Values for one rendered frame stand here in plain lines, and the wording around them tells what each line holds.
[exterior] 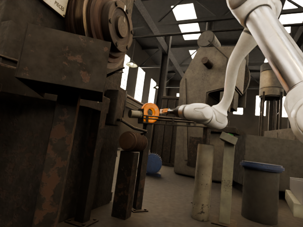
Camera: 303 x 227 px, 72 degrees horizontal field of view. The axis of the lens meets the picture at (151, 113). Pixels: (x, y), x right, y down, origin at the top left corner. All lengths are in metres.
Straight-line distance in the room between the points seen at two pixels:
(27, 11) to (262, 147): 2.69
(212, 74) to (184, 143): 1.31
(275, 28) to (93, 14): 0.84
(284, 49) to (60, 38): 0.70
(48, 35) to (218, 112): 0.96
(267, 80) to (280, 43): 9.09
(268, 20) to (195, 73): 3.12
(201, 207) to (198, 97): 2.52
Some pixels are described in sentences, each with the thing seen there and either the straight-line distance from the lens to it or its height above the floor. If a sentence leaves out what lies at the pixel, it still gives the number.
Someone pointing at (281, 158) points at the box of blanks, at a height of 0.49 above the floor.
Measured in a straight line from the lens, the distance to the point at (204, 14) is 12.58.
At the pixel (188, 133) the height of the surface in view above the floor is 0.75.
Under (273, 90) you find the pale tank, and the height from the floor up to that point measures 3.21.
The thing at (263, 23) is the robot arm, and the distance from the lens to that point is 0.95.
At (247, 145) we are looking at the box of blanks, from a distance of 2.90.
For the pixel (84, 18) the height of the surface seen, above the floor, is 1.04.
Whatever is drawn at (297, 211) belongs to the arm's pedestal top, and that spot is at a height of 0.33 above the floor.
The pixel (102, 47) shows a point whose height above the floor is 0.70.
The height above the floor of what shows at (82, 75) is 0.62.
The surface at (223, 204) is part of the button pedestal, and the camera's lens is 1.63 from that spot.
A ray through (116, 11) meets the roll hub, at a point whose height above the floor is 1.17.
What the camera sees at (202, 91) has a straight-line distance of 3.82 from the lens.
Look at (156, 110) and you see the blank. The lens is 1.61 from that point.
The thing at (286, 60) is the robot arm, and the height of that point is 0.79.
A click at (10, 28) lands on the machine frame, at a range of 1.02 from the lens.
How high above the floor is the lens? 0.47
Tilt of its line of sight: 8 degrees up
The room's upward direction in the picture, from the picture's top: 7 degrees clockwise
